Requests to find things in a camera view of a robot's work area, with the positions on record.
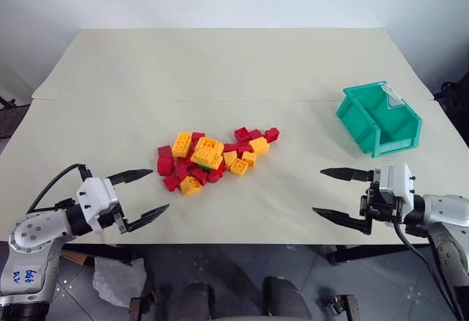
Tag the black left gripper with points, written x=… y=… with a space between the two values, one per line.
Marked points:
x=110 y=220

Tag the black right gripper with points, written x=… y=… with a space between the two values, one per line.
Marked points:
x=381 y=205

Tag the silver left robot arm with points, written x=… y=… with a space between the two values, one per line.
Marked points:
x=33 y=233

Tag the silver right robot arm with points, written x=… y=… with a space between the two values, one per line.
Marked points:
x=447 y=207

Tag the red rounded building block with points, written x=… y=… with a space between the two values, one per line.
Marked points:
x=165 y=165
x=214 y=177

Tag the green plastic toy brick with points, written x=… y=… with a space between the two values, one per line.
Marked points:
x=204 y=168

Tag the green plastic storage bin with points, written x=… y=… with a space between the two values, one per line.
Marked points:
x=359 y=119

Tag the white plastic bag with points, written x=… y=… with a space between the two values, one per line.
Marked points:
x=117 y=280

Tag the clear plastic label holder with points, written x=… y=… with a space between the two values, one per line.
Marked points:
x=393 y=98

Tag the rusty metal table foot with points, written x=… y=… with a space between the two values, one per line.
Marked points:
x=339 y=306
x=141 y=306

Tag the dark rounded shape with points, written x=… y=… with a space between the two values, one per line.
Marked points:
x=198 y=300
x=286 y=299

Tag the dark stand leg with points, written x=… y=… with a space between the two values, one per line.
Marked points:
x=8 y=102

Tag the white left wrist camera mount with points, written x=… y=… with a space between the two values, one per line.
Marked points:
x=94 y=192

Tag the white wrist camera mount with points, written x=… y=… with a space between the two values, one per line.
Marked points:
x=397 y=181
x=94 y=192

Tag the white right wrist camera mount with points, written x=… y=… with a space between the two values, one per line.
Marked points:
x=397 y=181

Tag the black table frame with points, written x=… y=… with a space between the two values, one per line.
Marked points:
x=366 y=253

